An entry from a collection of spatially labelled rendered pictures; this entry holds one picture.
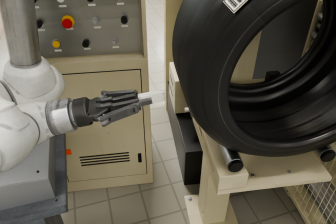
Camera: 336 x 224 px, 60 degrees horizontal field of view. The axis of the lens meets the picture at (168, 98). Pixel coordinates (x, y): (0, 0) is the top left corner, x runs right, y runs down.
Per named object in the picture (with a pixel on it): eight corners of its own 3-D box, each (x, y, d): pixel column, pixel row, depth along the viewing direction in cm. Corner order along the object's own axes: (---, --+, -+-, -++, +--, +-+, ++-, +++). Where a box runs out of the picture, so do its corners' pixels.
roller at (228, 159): (208, 89, 108) (213, 98, 110) (198, 95, 109) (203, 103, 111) (240, 159, 80) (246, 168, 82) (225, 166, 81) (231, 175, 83)
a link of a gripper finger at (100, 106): (95, 104, 74) (94, 107, 73) (138, 95, 75) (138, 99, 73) (99, 115, 77) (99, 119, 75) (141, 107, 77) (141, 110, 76)
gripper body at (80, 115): (68, 112, 70) (106, 104, 70) (71, 92, 77) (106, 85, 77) (78, 135, 74) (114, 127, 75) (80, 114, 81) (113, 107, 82)
